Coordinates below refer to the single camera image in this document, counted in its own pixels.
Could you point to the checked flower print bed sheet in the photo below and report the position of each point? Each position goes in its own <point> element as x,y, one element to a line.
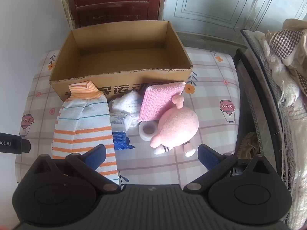
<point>211,95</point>

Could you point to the white tape roll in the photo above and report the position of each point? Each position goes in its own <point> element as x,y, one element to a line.
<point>147,129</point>

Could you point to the white fluffy sock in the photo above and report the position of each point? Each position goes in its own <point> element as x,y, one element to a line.
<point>127,103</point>

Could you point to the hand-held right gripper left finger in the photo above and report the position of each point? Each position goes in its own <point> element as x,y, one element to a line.
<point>96,157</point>

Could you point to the dark red wooden door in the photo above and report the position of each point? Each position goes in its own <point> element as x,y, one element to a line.
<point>115,2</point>

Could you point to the brown cardboard box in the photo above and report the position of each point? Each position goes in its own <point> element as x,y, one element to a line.
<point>120,62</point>

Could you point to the orange striped white garment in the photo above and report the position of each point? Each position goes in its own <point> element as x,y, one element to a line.
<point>84,124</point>

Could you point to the white panelled door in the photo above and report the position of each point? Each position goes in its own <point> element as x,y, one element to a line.
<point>227,4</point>

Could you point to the pink plush toy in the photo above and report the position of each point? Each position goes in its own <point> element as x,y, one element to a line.
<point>177,127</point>

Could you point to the grey patterned mattress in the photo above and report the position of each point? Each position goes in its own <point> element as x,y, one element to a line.
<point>261,52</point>

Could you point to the blue white wet wipes packet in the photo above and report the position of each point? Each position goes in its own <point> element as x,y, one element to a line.
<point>121,139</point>

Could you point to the houndstooth cloth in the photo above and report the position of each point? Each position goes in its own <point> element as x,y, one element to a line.
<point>285,43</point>

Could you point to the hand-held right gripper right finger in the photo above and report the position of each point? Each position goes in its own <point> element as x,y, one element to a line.
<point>206,157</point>

